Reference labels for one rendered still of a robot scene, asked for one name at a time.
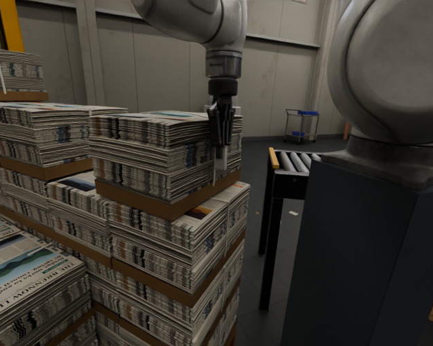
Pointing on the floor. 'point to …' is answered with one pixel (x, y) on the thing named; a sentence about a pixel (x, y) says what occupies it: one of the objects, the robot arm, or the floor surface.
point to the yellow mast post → (9, 26)
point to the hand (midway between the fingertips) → (220, 157)
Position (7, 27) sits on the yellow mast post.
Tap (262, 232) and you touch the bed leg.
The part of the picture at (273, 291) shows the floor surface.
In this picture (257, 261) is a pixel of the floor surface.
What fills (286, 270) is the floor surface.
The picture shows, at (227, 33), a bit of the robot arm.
